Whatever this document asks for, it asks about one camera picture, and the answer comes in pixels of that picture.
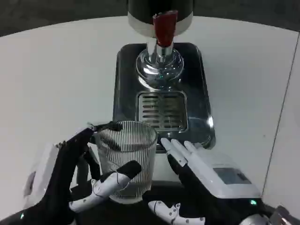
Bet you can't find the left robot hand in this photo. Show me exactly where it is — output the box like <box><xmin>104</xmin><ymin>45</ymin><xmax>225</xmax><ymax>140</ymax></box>
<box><xmin>0</xmin><ymin>121</ymin><xmax>143</xmax><ymax>225</ymax></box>

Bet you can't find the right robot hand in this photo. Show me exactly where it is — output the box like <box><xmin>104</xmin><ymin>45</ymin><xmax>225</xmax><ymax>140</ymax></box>
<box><xmin>147</xmin><ymin>138</ymin><xmax>267</xmax><ymax>225</ymax></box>

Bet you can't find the clear ribbed glass cup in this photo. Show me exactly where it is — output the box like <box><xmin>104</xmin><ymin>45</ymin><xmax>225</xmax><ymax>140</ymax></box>
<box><xmin>93</xmin><ymin>120</ymin><xmax>158</xmax><ymax>205</ymax></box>

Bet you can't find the steel drip tray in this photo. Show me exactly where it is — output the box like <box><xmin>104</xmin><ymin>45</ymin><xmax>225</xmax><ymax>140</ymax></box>
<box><xmin>112</xmin><ymin>42</ymin><xmax>217</xmax><ymax>153</ymax></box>

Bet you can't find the slotted steel drain grid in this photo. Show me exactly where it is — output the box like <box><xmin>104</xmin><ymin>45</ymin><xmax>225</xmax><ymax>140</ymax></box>
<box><xmin>137</xmin><ymin>92</ymin><xmax>188</xmax><ymax>130</ymax></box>

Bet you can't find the black and steel drink dispenser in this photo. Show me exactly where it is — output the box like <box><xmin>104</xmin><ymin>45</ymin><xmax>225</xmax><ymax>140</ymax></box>
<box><xmin>127</xmin><ymin>0</ymin><xmax>194</xmax><ymax>91</ymax></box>

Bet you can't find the red tap handle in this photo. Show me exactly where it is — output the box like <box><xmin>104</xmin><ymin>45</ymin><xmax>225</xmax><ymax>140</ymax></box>
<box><xmin>152</xmin><ymin>10</ymin><xmax>178</xmax><ymax>48</ymax></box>

